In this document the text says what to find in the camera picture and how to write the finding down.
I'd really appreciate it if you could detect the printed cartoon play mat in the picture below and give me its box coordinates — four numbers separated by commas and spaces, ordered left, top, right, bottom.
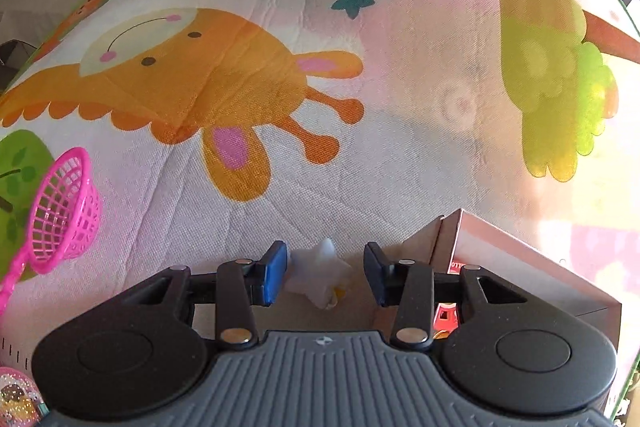
0, 0, 640, 427

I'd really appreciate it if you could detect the red toy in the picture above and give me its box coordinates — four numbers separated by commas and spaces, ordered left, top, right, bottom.
434, 264, 476, 339

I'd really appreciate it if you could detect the pink cardboard box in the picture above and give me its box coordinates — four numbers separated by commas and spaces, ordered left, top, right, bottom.
372, 208, 623, 422

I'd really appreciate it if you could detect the pink net scoop toy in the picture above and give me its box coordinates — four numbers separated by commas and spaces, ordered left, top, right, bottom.
0, 147, 103, 315

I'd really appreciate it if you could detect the white star toy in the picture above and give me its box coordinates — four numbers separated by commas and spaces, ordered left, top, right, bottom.
284, 237, 348, 309

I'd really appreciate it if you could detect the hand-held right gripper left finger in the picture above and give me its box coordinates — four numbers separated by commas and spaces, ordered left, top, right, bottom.
120, 241, 290, 350

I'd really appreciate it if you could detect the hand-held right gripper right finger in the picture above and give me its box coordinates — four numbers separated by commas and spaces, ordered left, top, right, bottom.
364, 241, 523, 350

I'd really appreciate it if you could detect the pink glitter toy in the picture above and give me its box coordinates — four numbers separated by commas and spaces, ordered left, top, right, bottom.
0, 367, 48, 427

